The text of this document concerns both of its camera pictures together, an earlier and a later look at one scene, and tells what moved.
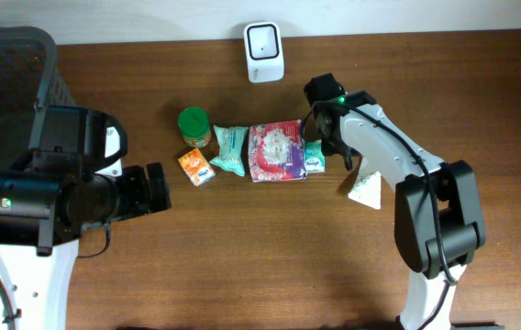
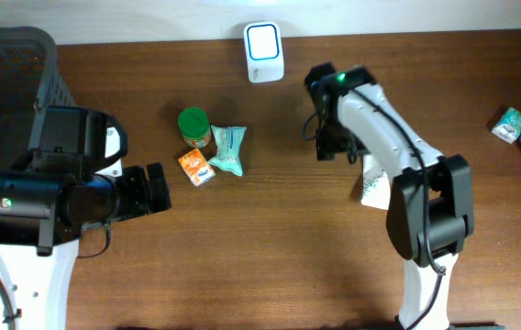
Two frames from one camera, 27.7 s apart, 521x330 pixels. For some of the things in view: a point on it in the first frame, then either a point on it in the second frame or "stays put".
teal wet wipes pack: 231,141 stays put
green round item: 194,126 stays put
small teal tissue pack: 315,159 -> 510,125
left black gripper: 141,196 stays put
